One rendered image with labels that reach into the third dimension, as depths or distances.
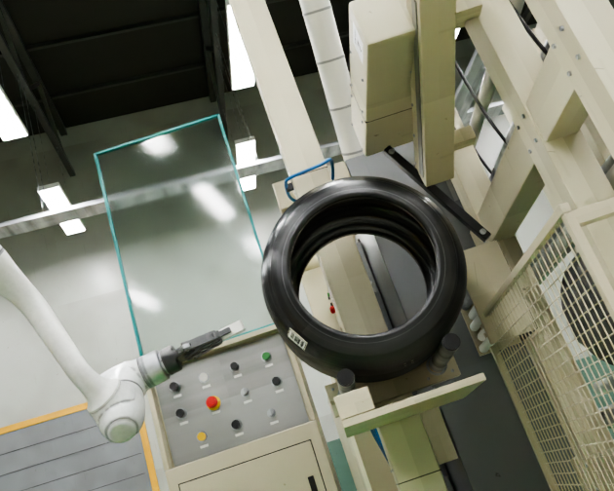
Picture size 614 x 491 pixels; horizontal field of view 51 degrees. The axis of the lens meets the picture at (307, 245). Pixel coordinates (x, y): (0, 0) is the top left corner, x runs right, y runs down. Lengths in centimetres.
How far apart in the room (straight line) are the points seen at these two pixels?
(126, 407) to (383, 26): 114
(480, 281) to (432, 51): 71
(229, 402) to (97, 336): 891
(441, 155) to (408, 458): 91
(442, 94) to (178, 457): 151
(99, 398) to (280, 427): 88
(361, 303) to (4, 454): 956
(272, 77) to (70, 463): 909
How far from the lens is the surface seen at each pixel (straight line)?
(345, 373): 165
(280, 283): 172
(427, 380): 201
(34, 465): 1110
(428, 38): 177
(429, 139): 200
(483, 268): 207
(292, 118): 235
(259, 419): 241
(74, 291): 1160
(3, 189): 1277
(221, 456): 237
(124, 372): 181
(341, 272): 210
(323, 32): 278
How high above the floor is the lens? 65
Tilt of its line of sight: 21 degrees up
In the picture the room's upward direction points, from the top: 19 degrees counter-clockwise
